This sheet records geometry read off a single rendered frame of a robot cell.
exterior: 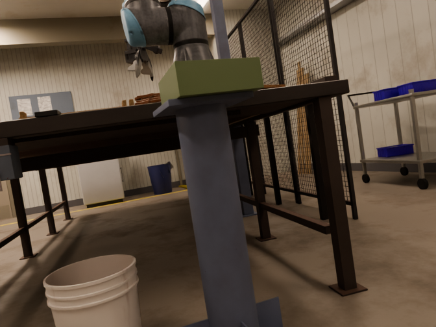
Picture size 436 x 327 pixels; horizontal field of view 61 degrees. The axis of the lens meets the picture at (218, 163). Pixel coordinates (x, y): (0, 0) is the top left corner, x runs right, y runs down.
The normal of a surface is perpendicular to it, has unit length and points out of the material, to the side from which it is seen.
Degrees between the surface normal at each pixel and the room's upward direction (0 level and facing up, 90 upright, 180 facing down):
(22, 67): 90
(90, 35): 90
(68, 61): 90
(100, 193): 90
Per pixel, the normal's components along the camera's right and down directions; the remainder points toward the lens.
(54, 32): 0.33, 0.00
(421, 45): -0.93, 0.16
